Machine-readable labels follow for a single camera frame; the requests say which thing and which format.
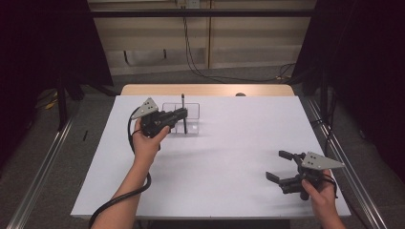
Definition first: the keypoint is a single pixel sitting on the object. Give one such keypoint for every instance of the person's left hand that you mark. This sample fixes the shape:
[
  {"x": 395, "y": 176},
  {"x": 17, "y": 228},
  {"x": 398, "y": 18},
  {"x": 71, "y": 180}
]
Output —
[{"x": 147, "y": 146}]

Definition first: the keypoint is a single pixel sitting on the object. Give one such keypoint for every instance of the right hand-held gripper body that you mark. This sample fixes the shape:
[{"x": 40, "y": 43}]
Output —
[{"x": 310, "y": 176}]

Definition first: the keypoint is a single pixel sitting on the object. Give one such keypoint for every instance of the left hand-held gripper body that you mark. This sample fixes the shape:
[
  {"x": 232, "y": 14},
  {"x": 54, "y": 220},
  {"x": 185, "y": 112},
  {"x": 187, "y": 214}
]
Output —
[{"x": 153, "y": 120}]

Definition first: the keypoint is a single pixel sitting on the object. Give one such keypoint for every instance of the person's right hand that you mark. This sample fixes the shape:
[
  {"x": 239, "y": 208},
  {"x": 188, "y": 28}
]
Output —
[{"x": 321, "y": 200}]

